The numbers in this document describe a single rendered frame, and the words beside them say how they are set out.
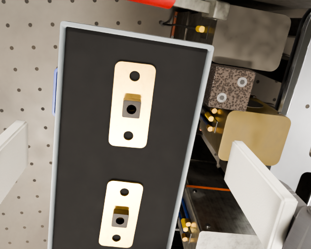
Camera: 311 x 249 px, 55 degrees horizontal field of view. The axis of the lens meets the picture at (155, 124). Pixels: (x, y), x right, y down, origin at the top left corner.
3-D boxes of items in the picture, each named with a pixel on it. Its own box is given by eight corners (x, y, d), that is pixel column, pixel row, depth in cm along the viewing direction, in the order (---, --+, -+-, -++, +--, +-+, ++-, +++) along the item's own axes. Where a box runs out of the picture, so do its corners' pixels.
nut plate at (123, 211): (131, 246, 35) (131, 254, 34) (98, 243, 34) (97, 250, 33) (143, 183, 32) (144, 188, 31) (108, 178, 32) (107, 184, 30)
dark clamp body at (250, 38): (204, 47, 74) (276, 74, 38) (157, 40, 72) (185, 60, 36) (211, 17, 72) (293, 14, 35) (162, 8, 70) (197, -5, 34)
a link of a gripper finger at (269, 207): (284, 199, 13) (299, 201, 13) (232, 139, 20) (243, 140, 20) (266, 255, 14) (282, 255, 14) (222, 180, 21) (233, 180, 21)
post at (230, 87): (187, 65, 74) (246, 112, 37) (167, 62, 74) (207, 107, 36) (191, 45, 73) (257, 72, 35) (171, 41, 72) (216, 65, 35)
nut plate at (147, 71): (145, 146, 31) (146, 151, 30) (108, 144, 30) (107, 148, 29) (156, 65, 28) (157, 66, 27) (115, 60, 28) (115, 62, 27)
